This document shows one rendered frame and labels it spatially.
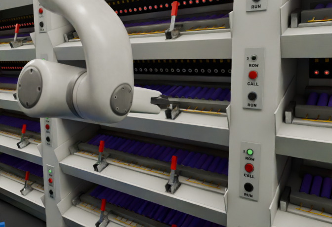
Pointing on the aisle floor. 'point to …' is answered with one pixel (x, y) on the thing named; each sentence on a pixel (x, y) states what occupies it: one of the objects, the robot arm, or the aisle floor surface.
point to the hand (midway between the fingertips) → (158, 101)
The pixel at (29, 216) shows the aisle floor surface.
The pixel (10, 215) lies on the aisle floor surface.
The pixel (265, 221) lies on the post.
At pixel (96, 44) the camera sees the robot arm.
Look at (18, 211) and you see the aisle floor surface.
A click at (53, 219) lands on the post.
